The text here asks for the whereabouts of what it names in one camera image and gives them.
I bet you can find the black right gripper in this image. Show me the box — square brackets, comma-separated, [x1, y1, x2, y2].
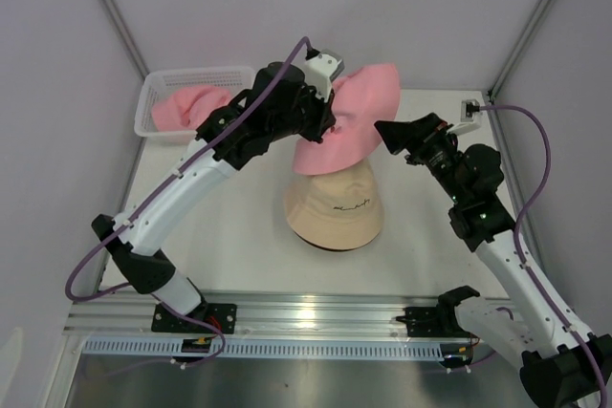
[374, 114, 467, 205]

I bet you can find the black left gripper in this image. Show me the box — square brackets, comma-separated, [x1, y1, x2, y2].
[268, 78, 336, 144]

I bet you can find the pink bucket hat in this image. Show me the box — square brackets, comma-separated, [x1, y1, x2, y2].
[151, 85, 232, 132]
[293, 63, 401, 176]

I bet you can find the beige bucket hat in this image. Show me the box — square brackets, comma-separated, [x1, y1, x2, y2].
[283, 160, 384, 239]

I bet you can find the black bucket hat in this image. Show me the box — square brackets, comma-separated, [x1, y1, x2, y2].
[294, 231, 380, 252]

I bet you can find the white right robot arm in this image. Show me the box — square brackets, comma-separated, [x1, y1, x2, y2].
[374, 113, 611, 407]

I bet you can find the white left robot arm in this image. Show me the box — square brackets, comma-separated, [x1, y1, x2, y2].
[92, 53, 344, 333]

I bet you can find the white plastic basket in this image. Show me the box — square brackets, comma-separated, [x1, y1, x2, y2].
[134, 66, 255, 144]

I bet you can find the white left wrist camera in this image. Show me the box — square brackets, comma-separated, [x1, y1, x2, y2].
[302, 48, 344, 102]

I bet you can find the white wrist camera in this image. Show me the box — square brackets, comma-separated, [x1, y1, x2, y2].
[448, 99, 482, 136]
[302, 48, 344, 102]

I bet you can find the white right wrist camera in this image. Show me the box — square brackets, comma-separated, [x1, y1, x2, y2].
[448, 99, 482, 136]

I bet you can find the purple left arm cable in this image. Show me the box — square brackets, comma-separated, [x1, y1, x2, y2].
[64, 35, 322, 376]

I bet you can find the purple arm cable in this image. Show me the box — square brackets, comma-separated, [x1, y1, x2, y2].
[420, 102, 606, 408]
[64, 35, 322, 376]

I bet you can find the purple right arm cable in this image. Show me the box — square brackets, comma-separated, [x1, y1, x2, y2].
[420, 102, 606, 408]

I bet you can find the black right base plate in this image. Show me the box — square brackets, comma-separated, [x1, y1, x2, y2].
[394, 305, 480, 339]

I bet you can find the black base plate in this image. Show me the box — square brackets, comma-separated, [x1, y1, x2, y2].
[394, 305, 480, 339]
[151, 303, 237, 334]

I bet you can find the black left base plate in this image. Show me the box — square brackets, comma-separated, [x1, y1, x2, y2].
[151, 303, 237, 334]

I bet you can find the aluminium corner post left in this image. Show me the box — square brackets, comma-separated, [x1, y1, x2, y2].
[98, 0, 149, 80]

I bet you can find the white slotted cable duct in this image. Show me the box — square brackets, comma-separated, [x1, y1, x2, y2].
[82, 337, 444, 362]

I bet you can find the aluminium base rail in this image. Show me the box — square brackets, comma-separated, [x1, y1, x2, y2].
[63, 290, 437, 341]

